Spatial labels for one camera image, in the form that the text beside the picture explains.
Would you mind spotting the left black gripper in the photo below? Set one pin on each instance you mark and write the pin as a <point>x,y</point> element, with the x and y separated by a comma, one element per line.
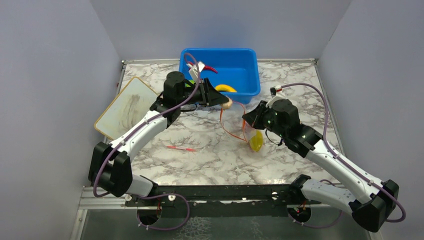
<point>209,96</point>

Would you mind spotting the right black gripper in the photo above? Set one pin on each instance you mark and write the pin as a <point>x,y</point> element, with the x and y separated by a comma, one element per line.
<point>254,118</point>

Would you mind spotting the garlic bulb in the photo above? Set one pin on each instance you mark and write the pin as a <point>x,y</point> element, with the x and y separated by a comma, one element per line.
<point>227,105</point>

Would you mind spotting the clear zip bag orange zipper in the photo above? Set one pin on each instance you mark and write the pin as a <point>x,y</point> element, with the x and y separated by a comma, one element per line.
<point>245,127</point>

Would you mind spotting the yellow green starfruit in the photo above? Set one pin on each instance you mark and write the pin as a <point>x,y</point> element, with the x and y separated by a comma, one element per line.
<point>256,140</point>

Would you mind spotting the red chili pepper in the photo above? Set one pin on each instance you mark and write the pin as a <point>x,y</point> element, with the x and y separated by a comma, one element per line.
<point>205,67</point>

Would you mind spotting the blue plastic bin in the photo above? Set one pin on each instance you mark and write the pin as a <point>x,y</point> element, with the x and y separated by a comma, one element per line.
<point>236,67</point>

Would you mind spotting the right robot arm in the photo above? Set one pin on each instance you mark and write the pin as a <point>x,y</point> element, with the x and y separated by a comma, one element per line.
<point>368,199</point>

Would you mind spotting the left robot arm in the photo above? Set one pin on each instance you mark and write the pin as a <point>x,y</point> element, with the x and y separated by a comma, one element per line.
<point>111,168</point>

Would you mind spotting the yellow banana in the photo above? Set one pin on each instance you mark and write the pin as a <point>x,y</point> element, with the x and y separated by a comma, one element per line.
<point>225,88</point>

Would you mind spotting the green lime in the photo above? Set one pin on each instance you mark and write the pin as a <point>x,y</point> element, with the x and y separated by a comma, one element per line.
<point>189,83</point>

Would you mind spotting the red pen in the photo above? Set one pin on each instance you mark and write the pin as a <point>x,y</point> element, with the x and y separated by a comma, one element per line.
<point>181,148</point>

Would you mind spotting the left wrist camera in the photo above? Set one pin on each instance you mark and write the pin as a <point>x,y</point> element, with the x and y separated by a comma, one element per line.
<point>195,69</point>

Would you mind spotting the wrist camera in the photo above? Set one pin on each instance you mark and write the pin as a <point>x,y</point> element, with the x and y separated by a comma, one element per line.
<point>276,93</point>
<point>195,69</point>

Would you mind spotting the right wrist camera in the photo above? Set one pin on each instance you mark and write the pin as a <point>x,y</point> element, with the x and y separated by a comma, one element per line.
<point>276,93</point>

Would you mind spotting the white board with wooden frame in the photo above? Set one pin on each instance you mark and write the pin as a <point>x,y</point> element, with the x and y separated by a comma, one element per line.
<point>127,109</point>

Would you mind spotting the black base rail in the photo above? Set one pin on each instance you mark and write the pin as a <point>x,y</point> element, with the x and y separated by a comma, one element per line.
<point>214,201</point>

